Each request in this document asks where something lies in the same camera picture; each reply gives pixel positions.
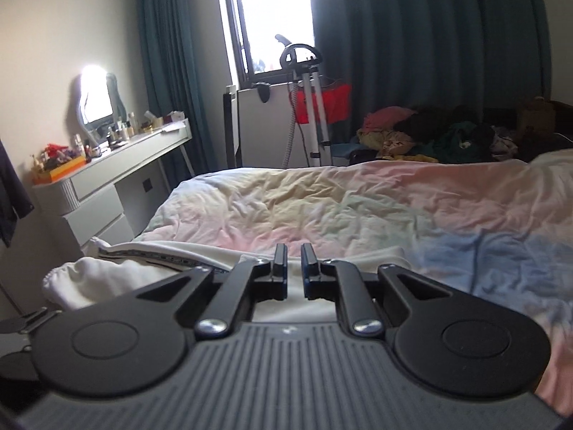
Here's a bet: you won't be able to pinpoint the white sweatpants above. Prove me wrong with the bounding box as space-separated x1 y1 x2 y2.
42 236 413 325

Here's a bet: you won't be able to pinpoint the teal curtain right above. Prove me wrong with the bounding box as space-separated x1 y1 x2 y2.
311 0 552 143

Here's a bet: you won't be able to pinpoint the dark hanging garment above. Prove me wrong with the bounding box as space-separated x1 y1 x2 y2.
0 144 34 248

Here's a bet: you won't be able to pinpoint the orange tray with items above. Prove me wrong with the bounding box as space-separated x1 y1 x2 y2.
31 144 87 185

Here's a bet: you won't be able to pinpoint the teal curtain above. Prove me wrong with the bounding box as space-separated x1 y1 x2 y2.
311 0 552 143
137 0 217 174

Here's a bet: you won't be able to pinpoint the red garment on stand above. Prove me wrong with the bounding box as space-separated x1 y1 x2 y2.
292 83 352 124

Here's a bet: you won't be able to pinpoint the white dressing table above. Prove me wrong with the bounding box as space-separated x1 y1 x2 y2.
33 119 192 261

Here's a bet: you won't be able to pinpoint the pile of clothes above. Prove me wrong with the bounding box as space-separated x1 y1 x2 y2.
332 97 572 164

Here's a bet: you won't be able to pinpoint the teal curtain left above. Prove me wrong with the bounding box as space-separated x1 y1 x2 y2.
137 0 217 174

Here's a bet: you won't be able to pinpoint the silver tripod stand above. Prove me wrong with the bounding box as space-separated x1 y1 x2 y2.
275 34 333 167

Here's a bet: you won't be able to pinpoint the pastel tie-dye duvet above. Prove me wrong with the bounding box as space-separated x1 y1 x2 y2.
142 150 572 415

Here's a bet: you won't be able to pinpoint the window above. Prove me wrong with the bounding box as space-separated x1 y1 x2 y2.
223 0 315 89

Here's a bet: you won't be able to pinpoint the wavy vanity mirror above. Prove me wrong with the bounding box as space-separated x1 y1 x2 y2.
77 64 127 144

